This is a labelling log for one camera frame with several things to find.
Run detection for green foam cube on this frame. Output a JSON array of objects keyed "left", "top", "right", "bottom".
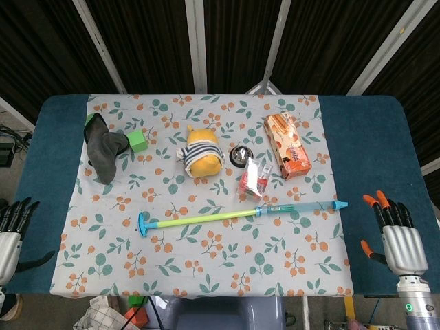
[{"left": 125, "top": 129, "right": 149, "bottom": 153}]

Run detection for white grid-print bag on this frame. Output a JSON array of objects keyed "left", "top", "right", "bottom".
[{"left": 74, "top": 296, "right": 138, "bottom": 330}]

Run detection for orange biscuit box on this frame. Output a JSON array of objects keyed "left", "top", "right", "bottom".
[{"left": 263, "top": 111, "right": 313, "bottom": 182}]

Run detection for orange and green block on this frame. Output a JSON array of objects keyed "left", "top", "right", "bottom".
[{"left": 123, "top": 295, "right": 149, "bottom": 327}]

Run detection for floral orange berry tablecloth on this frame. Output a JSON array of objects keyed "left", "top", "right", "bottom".
[{"left": 49, "top": 93, "right": 355, "bottom": 298}]

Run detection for yellow plush toy striped band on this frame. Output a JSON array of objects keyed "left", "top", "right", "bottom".
[{"left": 175, "top": 125, "right": 226, "bottom": 179}]

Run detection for clear plastic tube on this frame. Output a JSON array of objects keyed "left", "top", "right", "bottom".
[{"left": 254, "top": 200, "right": 349, "bottom": 217}]

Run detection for green stick with clear tube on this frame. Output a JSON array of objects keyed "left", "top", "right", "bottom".
[{"left": 137, "top": 210, "right": 257, "bottom": 239}]

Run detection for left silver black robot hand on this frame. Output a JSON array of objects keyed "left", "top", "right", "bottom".
[{"left": 0, "top": 196, "right": 56, "bottom": 288}]

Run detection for white frame post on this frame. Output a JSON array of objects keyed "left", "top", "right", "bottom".
[
  {"left": 346, "top": 0, "right": 429, "bottom": 96},
  {"left": 0, "top": 96, "right": 36, "bottom": 130},
  {"left": 184, "top": 0, "right": 209, "bottom": 94},
  {"left": 72, "top": 0, "right": 127, "bottom": 94},
  {"left": 244, "top": 0, "right": 292, "bottom": 96}
]

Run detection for black and white shoe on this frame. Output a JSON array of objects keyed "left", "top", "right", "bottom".
[{"left": 0, "top": 294, "right": 24, "bottom": 321}]

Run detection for yellow strap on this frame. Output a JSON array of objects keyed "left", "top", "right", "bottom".
[{"left": 343, "top": 296, "right": 355, "bottom": 325}]

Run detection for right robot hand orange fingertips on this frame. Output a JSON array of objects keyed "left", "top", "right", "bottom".
[{"left": 360, "top": 189, "right": 430, "bottom": 278}]

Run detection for silver call bell black base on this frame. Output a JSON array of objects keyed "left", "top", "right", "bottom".
[{"left": 229, "top": 145, "right": 254, "bottom": 168}]

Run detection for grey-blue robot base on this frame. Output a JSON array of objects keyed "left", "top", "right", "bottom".
[{"left": 149, "top": 296, "right": 286, "bottom": 330}]

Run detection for black electronics with cables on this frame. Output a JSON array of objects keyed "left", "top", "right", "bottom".
[{"left": 0, "top": 125, "right": 32, "bottom": 166}]

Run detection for grey cloth with green trim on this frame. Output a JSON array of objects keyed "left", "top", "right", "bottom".
[{"left": 84, "top": 113, "right": 133, "bottom": 185}]

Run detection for clear box with red toys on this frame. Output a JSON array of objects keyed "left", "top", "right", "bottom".
[{"left": 236, "top": 158, "right": 274, "bottom": 202}]

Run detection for dark blue table cover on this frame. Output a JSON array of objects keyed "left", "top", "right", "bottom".
[{"left": 5, "top": 94, "right": 440, "bottom": 297}]

